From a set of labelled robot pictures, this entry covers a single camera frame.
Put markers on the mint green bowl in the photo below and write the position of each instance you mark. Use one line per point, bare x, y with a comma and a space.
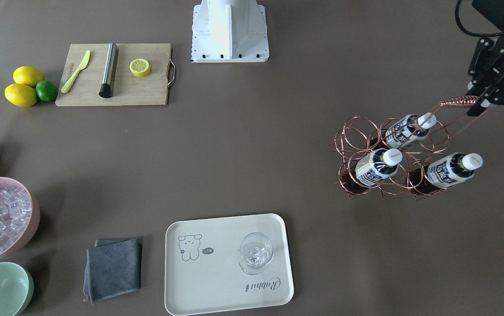
16, 289

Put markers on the clear wine glass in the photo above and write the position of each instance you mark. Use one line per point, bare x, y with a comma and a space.
255, 253

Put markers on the tea bottle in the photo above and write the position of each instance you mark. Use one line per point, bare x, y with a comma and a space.
444, 173
371, 170

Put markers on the cream rabbit tray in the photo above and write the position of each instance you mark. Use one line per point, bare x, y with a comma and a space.
202, 269

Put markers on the whole yellow lemon upper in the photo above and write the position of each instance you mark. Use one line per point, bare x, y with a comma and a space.
28, 75

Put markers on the bamboo cutting board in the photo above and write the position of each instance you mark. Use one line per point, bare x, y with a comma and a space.
128, 89

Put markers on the tea bottle upper rack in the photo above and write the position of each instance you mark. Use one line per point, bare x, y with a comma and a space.
406, 132

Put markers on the grey folded cloth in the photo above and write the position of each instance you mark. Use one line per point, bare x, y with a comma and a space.
113, 268

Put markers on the whole yellow lemon lower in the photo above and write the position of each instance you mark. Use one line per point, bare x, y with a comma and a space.
21, 95

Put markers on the steel muddler black tip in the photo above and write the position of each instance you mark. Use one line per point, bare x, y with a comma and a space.
107, 85

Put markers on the green lime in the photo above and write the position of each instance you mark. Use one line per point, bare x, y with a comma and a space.
46, 91

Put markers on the whole yellow lemon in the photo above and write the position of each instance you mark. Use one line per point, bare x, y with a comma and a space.
21, 95
28, 75

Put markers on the pink bowl of ice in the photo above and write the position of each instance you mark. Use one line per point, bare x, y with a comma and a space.
19, 216

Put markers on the copper wire bottle basket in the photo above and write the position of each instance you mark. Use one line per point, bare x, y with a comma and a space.
351, 142

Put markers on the half lemon slice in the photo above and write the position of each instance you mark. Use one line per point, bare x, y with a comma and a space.
140, 67

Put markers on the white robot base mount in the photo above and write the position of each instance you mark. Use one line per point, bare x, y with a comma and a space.
229, 31

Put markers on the yellow plastic knife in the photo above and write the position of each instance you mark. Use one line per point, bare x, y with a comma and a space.
82, 66

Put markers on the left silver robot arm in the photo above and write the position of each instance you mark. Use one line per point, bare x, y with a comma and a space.
492, 10

